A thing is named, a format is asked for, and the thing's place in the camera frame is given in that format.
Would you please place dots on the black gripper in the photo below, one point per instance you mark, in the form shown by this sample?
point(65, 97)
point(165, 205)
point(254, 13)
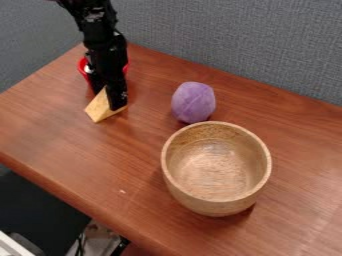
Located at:
point(107, 58)

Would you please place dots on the yellow cheese wedge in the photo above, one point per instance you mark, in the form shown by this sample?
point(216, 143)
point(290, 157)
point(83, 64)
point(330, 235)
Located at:
point(98, 109)

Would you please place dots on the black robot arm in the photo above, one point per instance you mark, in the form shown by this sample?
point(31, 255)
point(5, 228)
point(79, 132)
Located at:
point(93, 14)

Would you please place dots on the brown wooden bowl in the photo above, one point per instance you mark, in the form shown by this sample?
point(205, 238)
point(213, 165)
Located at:
point(217, 165)

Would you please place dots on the red plastic cup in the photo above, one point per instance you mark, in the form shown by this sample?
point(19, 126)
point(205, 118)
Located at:
point(82, 65)

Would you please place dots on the purple ball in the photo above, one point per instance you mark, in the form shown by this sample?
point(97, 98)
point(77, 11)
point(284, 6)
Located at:
point(193, 102)

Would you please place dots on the grey metal table frame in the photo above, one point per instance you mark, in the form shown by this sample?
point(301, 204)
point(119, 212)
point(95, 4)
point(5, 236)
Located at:
point(98, 241)

